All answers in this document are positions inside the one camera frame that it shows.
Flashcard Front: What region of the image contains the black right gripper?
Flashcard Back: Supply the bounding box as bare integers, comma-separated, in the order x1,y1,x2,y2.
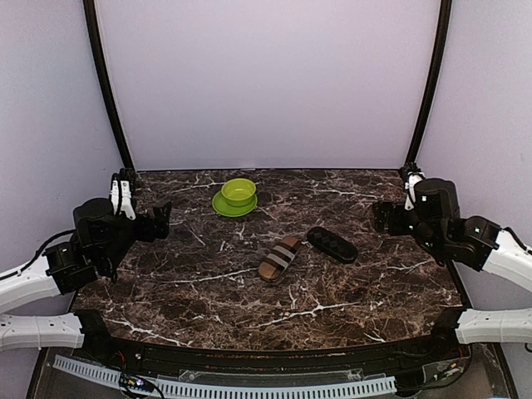
374,199,443,254

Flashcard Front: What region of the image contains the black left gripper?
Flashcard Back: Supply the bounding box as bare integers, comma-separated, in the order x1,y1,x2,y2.
100,202,172,273

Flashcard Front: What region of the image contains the black checkered glasses case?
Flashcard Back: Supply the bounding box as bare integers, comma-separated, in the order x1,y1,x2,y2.
307,226,358,264

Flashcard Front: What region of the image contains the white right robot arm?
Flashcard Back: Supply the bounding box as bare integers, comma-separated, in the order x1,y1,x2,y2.
372,172,531,361

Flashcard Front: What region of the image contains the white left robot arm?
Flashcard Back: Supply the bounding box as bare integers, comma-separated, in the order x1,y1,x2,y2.
1,198,172,362

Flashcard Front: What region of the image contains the green plastic plate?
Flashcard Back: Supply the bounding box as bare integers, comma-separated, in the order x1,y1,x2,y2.
212,191,259,218

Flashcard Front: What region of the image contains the green plastic bowl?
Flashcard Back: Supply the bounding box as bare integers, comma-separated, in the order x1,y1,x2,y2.
221,178,256,207

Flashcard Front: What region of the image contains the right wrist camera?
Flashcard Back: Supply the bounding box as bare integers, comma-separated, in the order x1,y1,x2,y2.
400,162,426,211

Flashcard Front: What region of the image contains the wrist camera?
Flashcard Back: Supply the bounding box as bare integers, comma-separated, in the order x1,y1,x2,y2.
400,162,426,211
109,168,136,220

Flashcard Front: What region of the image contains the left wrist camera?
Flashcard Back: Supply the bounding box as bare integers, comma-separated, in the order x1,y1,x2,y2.
109,168,136,220

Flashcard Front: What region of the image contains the left black frame post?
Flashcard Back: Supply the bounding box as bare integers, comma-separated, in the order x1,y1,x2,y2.
82,0,135,170

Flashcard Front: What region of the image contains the black frame post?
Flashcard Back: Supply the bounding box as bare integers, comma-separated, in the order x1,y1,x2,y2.
82,0,135,170
399,0,452,177

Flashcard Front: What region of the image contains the white slotted cable duct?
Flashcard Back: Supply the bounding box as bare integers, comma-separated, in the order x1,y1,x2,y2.
52,355,397,398

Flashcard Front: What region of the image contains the right black frame post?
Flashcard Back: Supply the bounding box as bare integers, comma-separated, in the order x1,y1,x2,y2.
399,0,452,177

